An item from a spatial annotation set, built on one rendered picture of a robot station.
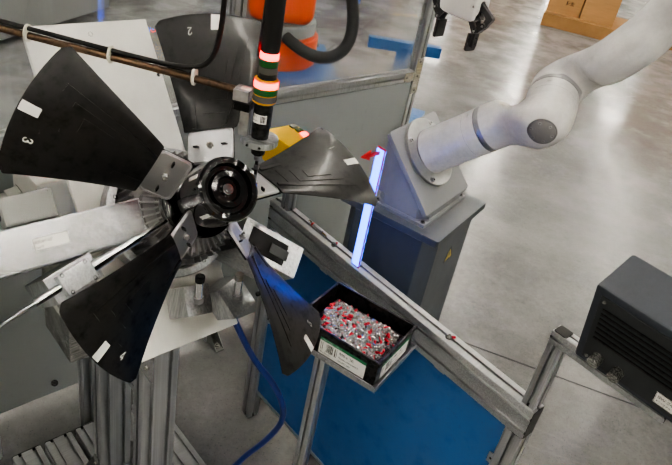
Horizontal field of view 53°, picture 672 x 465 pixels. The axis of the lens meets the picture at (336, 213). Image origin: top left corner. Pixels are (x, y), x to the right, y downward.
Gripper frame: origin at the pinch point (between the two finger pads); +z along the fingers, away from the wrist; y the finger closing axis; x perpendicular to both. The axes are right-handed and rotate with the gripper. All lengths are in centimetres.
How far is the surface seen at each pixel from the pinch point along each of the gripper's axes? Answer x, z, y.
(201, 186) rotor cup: 65, 19, -5
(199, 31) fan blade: 52, 2, 20
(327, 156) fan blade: 31.0, 23.5, 1.2
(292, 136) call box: 15.2, 35.8, 31.2
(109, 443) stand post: 66, 123, 32
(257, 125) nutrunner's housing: 52, 12, -1
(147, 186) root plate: 70, 23, 5
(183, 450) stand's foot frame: 45, 135, 26
